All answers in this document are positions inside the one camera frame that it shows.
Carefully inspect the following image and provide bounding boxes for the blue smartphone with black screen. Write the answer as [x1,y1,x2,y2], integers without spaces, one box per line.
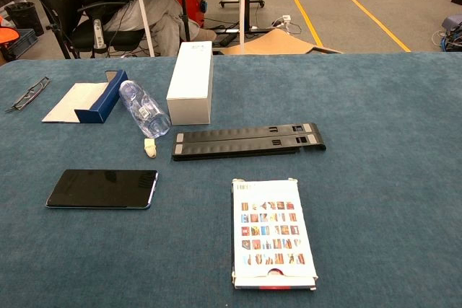
[45,169,160,211]

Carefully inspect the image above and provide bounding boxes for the black folding laptop stand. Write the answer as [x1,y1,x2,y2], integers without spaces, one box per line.
[171,122,327,162]

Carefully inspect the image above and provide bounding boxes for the tall white carton box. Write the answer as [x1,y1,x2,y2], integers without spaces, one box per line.
[165,41,214,126]

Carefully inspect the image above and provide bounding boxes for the small white finger cot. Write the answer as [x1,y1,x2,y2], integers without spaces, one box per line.
[143,137,159,159]

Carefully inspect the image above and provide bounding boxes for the clear plastic water bottle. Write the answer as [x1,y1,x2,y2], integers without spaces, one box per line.
[118,79,172,139]

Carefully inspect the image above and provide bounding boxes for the flattened brown cardboard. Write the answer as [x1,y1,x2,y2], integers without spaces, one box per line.
[212,28,344,56]

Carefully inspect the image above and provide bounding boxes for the black power strip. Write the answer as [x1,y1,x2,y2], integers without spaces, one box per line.
[212,25,241,35]

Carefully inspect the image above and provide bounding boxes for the white playing card box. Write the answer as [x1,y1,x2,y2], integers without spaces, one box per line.
[230,177,319,291]

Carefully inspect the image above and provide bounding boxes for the blue carpet table cover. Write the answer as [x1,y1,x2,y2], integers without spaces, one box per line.
[0,51,462,308]

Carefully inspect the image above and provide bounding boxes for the red box under desk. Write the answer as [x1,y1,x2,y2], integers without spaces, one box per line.
[169,0,206,30]

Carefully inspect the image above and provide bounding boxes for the open blue glasses case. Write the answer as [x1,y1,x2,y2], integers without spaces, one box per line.
[41,69,129,124]

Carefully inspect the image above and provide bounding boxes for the grey printed cylinder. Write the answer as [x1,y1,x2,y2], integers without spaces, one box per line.
[92,18,106,51]

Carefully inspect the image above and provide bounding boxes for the black office chair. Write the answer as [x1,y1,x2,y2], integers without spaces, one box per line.
[21,0,145,60]

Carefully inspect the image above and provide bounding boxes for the blue plastic crate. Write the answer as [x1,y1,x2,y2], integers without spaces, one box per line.
[6,28,39,59]

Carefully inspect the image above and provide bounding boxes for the black waste bin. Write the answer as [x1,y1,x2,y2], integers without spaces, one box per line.
[4,1,45,37]

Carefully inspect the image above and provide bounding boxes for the orange fabric object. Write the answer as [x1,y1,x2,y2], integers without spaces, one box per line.
[0,15,21,48]

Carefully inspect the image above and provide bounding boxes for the black frame eyeglasses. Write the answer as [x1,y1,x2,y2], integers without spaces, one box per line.
[4,76,51,113]

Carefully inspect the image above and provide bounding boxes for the blue bundle with cables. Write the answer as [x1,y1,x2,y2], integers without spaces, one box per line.
[440,14,462,50]

